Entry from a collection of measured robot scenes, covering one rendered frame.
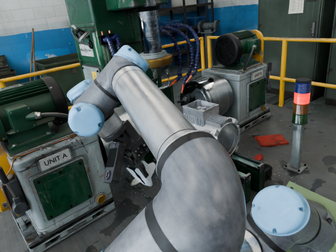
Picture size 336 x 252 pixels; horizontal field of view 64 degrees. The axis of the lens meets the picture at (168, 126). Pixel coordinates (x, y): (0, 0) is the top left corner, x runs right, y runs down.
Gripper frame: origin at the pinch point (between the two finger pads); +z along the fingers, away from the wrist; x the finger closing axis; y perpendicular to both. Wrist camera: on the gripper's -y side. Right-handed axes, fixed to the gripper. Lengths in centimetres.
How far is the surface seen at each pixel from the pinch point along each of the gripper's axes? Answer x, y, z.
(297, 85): -23, 67, 15
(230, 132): 2, 47, 20
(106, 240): 24.3, -14.9, 16.0
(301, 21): 71, 370, 90
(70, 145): 26.0, -0.9, -18.1
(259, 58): 17, 124, 22
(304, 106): -24, 65, 24
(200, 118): 6.3, 40.2, 5.5
